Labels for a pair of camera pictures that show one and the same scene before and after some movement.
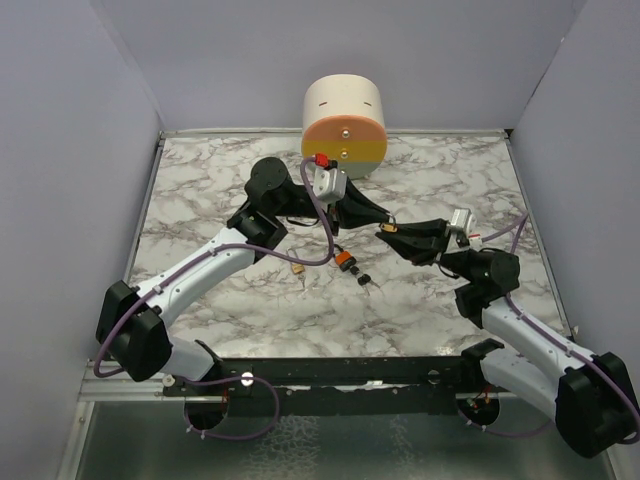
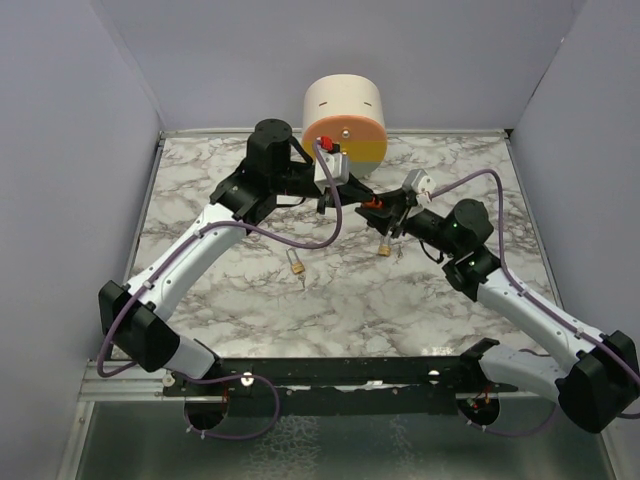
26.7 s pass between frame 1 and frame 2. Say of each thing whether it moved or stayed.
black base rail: stayed
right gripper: moved
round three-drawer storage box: stayed
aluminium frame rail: stayed
